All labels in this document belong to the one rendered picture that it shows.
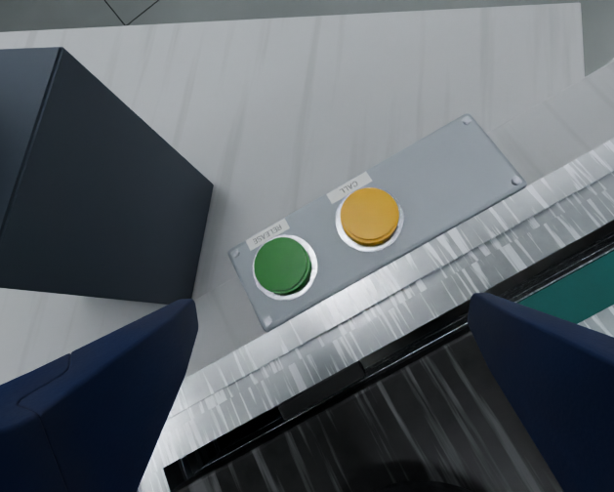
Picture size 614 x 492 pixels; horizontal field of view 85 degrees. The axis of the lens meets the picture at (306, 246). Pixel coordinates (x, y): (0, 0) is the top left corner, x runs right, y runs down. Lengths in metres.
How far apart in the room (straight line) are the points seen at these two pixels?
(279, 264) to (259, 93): 0.26
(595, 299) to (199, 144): 0.40
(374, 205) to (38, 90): 0.21
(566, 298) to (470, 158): 0.11
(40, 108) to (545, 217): 0.32
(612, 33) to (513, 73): 1.39
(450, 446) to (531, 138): 0.30
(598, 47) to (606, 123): 1.34
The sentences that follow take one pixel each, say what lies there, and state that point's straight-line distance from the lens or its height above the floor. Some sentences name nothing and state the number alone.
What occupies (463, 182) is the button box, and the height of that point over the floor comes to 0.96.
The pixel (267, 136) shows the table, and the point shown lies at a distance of 0.41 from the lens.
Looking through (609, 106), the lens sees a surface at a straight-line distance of 0.46.
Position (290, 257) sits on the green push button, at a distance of 0.23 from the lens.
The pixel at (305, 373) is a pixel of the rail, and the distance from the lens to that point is 0.24.
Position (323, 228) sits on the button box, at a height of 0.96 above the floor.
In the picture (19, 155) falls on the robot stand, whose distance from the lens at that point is 0.24.
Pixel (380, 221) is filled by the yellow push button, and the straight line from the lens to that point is 0.23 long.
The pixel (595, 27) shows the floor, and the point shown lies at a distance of 1.83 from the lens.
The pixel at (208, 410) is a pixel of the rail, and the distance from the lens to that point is 0.26.
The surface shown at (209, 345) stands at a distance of 0.37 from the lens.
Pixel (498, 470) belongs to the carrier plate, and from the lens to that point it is 0.25.
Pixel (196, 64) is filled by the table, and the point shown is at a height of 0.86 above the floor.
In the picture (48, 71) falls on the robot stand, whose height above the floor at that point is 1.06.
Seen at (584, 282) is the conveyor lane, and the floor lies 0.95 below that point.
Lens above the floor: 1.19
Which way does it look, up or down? 74 degrees down
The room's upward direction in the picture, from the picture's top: 37 degrees counter-clockwise
